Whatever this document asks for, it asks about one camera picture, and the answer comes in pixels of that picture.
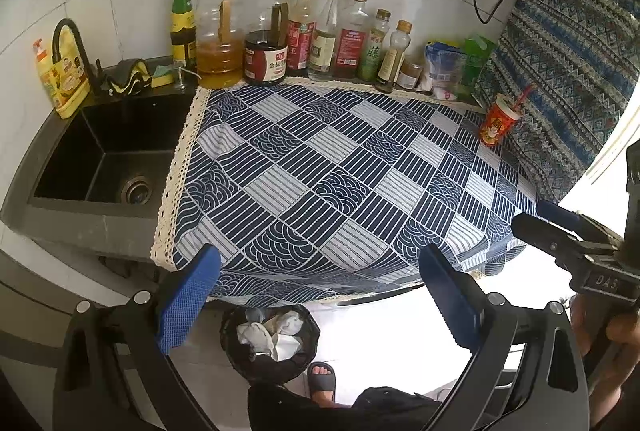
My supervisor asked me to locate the slim clear gold cap bottle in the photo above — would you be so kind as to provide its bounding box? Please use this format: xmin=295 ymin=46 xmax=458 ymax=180
xmin=375 ymin=20 xmax=413 ymax=93

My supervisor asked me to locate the green label sauce bottle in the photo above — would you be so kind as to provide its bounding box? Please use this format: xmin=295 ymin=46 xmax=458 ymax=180
xmin=170 ymin=0 xmax=197 ymax=72

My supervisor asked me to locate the clear bottle with gold cap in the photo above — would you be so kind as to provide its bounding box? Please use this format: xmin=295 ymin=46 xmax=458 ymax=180
xmin=257 ymin=0 xmax=291 ymax=37

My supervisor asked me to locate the black sink faucet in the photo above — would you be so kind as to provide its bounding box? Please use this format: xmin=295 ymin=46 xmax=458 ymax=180
xmin=51 ymin=18 xmax=108 ymax=99

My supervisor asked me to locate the blue white checked tablecloth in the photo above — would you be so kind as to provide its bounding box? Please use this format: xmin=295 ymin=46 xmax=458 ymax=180
xmin=150 ymin=78 xmax=543 ymax=307

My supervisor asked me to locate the white tissue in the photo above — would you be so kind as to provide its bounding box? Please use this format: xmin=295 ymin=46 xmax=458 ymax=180
xmin=236 ymin=320 xmax=273 ymax=347

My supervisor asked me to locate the clear bottle with yellow cap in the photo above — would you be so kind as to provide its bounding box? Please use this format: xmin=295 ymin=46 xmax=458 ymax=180
xmin=307 ymin=0 xmax=346 ymax=82

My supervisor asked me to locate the green label oil bottle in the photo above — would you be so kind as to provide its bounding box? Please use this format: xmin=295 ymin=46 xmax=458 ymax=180
xmin=356 ymin=8 xmax=392 ymax=82

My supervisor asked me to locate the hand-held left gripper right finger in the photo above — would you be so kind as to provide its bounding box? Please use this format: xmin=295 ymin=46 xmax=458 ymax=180
xmin=418 ymin=242 xmax=591 ymax=431

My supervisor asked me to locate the green yellow sponge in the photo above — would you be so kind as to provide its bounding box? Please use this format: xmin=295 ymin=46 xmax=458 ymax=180
xmin=151 ymin=65 xmax=176 ymax=88

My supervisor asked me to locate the yellow dish soap pack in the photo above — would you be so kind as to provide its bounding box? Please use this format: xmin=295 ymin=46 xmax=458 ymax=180
xmin=50 ymin=56 xmax=92 ymax=120

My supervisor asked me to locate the yellow black cleaning cloth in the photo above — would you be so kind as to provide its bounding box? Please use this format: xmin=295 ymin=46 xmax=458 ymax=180
xmin=102 ymin=58 xmax=153 ymax=98

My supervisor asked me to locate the person's foot in black slipper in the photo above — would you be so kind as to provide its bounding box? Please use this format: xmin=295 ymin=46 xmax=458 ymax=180
xmin=306 ymin=361 xmax=338 ymax=407

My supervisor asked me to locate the black kitchen sink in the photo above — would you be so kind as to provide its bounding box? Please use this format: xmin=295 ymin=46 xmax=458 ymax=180
xmin=27 ymin=91 xmax=196 ymax=219

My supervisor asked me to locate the person's right hand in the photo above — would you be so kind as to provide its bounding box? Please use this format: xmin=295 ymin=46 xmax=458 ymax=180
xmin=606 ymin=307 xmax=640 ymax=345

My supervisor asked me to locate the metal soap dispenser pump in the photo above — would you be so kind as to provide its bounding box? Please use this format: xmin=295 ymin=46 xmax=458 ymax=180
xmin=172 ymin=61 xmax=202 ymax=92

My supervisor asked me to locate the black trash bin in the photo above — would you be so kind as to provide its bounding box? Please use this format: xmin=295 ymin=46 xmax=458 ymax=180
xmin=220 ymin=304 xmax=321 ymax=384

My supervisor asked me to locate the clear cooking oil jug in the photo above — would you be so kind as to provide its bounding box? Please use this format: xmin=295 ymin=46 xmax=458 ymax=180
xmin=195 ymin=0 xmax=246 ymax=89

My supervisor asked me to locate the large red label bottle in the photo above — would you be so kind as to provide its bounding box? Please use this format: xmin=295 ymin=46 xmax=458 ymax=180
xmin=332 ymin=0 xmax=376 ymax=81

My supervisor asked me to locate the blue patterned curtain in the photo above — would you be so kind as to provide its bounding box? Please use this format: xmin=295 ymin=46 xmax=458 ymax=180
xmin=472 ymin=0 xmax=640 ymax=219

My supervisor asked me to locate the green packet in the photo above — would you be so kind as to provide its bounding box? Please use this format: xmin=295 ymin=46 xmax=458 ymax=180
xmin=457 ymin=35 xmax=498 ymax=99

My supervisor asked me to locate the dark sauce jar with handle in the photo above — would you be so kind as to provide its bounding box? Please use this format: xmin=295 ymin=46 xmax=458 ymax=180
xmin=243 ymin=4 xmax=291 ymax=86

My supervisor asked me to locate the red label dark cap bottle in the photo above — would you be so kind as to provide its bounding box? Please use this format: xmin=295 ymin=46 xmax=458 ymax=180
xmin=286 ymin=0 xmax=317 ymax=78

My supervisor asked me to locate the blue white plastic bag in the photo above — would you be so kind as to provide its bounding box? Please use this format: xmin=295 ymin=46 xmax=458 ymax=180
xmin=424 ymin=41 xmax=468 ymax=94

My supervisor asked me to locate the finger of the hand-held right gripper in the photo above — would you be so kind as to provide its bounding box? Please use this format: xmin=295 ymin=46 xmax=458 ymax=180
xmin=536 ymin=198 xmax=625 ymax=243
xmin=511 ymin=212 xmax=592 ymax=263

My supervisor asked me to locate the small glass jar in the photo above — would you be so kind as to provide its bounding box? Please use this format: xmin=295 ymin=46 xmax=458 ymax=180
xmin=397 ymin=58 xmax=425 ymax=91

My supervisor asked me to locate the red paper cup with straw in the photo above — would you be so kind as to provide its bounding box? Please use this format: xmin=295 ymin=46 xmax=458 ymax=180
xmin=479 ymin=84 xmax=536 ymax=148

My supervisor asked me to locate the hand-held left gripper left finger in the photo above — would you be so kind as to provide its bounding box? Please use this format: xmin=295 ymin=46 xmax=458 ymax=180
xmin=52 ymin=242 xmax=223 ymax=431

